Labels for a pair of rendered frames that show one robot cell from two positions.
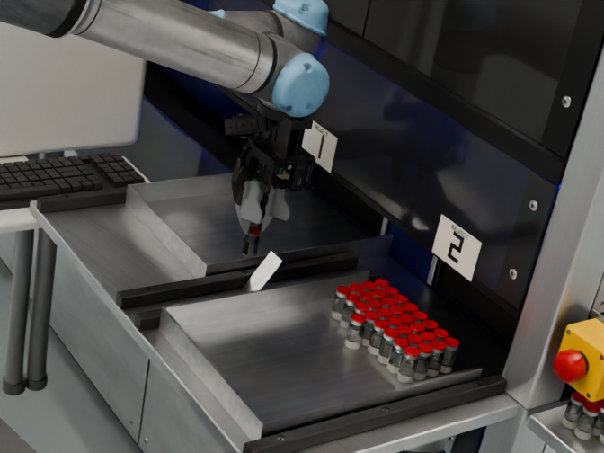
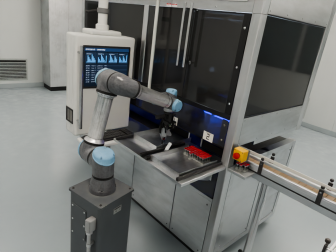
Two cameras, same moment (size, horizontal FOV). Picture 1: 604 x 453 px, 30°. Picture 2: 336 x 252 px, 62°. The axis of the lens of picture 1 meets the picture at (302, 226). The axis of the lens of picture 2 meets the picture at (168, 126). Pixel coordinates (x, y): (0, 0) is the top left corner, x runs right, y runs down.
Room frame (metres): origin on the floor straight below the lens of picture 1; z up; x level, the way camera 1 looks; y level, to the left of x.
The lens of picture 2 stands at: (-0.33, 0.25, 1.70)
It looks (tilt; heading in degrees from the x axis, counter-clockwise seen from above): 20 degrees down; 354
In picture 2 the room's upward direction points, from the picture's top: 8 degrees clockwise
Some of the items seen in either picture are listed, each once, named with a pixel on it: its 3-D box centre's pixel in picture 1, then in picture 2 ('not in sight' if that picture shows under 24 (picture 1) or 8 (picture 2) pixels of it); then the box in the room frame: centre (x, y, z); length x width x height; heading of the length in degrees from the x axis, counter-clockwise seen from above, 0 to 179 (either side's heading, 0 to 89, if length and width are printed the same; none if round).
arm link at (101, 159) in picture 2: not in sight; (102, 161); (1.04, 0.42, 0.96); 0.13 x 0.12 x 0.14; 38
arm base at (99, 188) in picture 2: not in sight; (102, 180); (1.04, 0.42, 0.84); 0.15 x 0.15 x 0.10
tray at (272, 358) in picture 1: (319, 349); (184, 159); (1.26, -0.05, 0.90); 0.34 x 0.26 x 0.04; 128
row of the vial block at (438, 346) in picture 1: (399, 327); (198, 154); (1.34, -0.16, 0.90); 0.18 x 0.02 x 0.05; 38
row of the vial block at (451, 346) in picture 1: (412, 324); (200, 153); (1.35, -0.18, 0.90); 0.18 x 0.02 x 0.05; 38
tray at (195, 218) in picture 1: (259, 219); (162, 137); (1.59, 0.07, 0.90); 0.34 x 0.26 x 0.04; 128
